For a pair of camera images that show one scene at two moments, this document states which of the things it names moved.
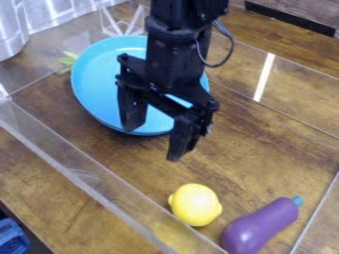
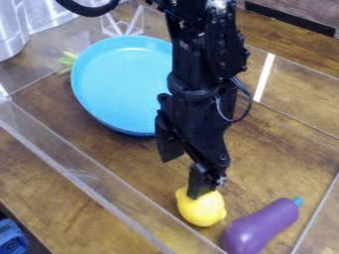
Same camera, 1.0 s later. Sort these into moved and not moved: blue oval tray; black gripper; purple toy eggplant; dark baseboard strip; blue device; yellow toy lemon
Moved: black gripper; yellow toy lemon
Not moved: blue oval tray; purple toy eggplant; dark baseboard strip; blue device
